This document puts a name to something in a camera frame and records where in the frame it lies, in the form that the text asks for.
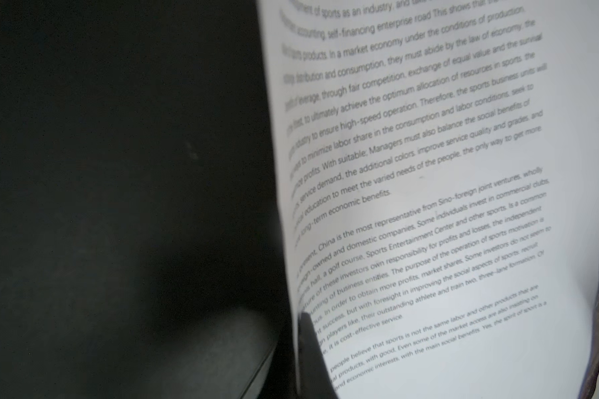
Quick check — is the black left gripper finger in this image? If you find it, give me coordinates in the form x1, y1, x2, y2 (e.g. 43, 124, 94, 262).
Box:
298, 313, 338, 399

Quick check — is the black file folder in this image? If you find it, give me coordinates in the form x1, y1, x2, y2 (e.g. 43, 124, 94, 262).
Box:
0, 1, 295, 398

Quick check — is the printed paper sheet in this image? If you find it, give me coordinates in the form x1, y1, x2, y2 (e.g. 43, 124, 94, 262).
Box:
258, 1, 599, 398

